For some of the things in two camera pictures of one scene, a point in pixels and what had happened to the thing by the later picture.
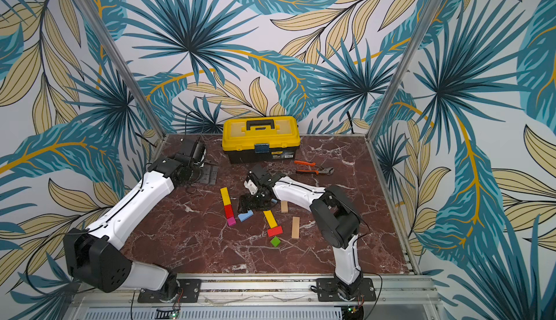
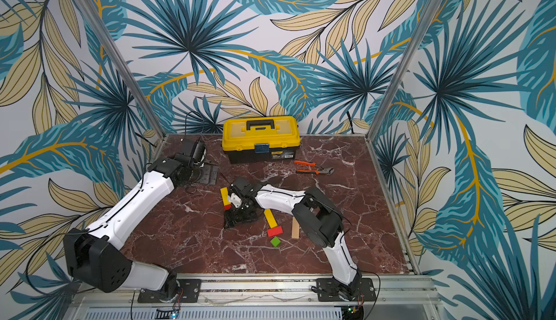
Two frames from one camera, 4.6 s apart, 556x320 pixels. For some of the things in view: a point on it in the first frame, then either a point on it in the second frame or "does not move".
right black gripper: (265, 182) to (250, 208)
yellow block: (226, 197) does not move
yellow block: (270, 219) does not move
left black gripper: (207, 179) does not move
